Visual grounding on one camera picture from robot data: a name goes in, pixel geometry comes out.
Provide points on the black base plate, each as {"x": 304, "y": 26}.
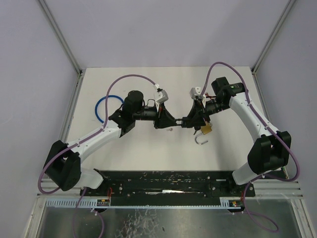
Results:
{"x": 168, "y": 188}

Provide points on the black-headed keys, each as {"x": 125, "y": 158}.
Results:
{"x": 196, "y": 130}

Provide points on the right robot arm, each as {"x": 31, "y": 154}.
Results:
{"x": 269, "y": 151}

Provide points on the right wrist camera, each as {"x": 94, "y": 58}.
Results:
{"x": 196, "y": 93}

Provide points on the red cable padlock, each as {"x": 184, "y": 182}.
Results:
{"x": 209, "y": 96}

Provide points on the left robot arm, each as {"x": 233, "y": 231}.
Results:
{"x": 63, "y": 164}

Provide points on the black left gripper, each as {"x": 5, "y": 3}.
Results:
{"x": 158, "y": 116}

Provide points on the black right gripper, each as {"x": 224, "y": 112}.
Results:
{"x": 199, "y": 114}

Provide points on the large brass padlock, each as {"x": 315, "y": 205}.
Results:
{"x": 200, "y": 139}

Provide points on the black padlock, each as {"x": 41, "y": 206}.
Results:
{"x": 179, "y": 121}

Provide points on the aluminium frame post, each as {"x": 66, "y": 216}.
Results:
{"x": 274, "y": 33}
{"x": 59, "y": 35}

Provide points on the aluminium frame post right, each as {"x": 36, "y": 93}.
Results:
{"x": 274, "y": 33}

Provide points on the aluminium frame post left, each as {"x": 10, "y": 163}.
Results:
{"x": 59, "y": 35}

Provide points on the grey slotted cable duct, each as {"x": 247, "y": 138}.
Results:
{"x": 93, "y": 203}

